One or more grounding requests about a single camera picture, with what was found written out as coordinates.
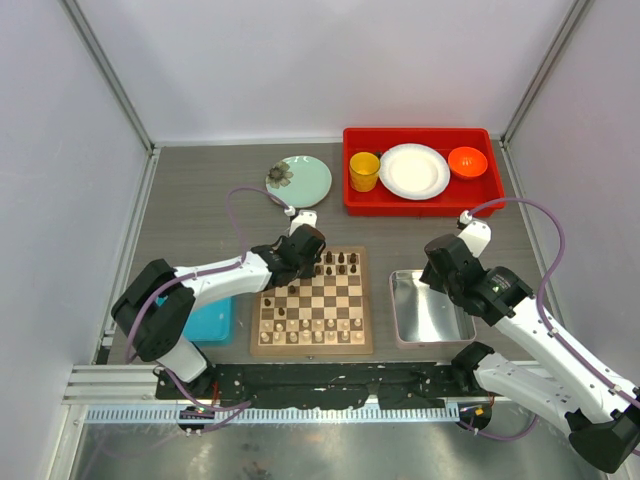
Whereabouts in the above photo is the silver metal tray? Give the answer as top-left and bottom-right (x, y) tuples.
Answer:
(389, 270), (477, 349)

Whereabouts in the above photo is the aluminium frame rail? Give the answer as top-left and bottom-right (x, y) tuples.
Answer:
(62, 359), (611, 406)

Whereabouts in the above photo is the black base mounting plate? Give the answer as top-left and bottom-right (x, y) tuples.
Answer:
(186, 362), (496, 410)

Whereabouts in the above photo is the wooden chess board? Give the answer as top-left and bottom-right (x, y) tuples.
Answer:
(250, 246), (374, 358)

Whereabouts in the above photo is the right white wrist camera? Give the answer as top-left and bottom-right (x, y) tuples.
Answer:
(458, 210), (492, 258)

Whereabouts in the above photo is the purple cable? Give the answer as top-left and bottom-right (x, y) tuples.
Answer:
(123, 186), (296, 432)
(459, 198), (640, 456)

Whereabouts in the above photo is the white paper plate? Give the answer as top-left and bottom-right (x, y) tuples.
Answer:
(379, 143), (451, 201)

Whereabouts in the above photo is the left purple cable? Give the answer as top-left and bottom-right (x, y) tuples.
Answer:
(123, 186), (296, 432)

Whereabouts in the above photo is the yellow plastic cup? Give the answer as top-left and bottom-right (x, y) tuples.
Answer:
(349, 152), (380, 193)

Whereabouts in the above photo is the red plastic bin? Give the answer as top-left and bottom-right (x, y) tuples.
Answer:
(342, 127), (505, 217)

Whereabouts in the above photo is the orange plastic bowl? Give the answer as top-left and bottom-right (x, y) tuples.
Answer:
(447, 146), (488, 180)

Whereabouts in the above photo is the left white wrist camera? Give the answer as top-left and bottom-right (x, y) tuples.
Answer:
(284, 206), (318, 236)

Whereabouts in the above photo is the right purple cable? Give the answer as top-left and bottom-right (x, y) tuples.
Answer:
(459, 198), (640, 456)

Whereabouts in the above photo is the mint green flower plate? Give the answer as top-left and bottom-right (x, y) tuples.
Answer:
(265, 155), (332, 209)

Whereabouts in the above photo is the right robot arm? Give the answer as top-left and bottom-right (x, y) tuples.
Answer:
(420, 234), (639, 473)

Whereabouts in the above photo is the blue plastic tray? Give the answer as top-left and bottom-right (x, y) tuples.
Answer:
(183, 298), (235, 346)

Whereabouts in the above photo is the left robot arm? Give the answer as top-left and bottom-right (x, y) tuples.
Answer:
(111, 225), (326, 399)

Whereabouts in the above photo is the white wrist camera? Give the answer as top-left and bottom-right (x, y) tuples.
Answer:
(284, 206), (318, 236)
(458, 210), (492, 258)

